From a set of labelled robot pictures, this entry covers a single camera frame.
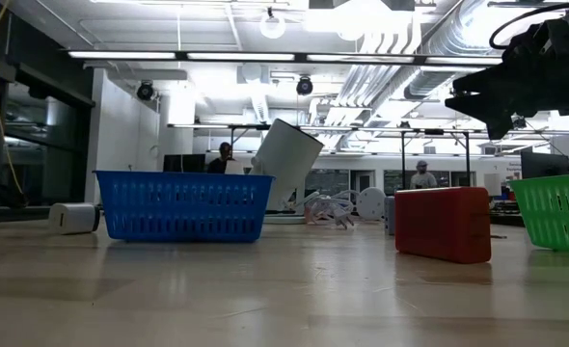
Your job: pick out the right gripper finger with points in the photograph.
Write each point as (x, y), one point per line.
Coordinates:
(484, 83)
(492, 113)

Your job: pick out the black computer monitor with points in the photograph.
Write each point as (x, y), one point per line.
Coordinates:
(545, 165)
(184, 163)

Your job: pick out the person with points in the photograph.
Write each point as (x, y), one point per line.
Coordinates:
(423, 179)
(222, 161)

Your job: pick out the green plastic basket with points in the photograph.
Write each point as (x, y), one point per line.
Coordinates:
(554, 212)

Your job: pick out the large red charger block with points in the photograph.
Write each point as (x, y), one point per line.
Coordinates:
(441, 224)

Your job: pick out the light blue charger block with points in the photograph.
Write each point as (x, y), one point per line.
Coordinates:
(389, 214)

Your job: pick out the black ceiling spotlight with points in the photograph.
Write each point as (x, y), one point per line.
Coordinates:
(145, 91)
(305, 86)

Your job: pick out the round white pendant lamp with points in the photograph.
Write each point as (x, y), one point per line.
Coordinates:
(272, 26)

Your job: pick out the overhead light bar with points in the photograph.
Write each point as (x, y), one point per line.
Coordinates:
(181, 56)

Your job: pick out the blue plastic basket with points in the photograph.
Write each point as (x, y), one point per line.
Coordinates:
(183, 207)

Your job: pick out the black metal rig frame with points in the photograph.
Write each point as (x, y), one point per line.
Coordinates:
(403, 159)

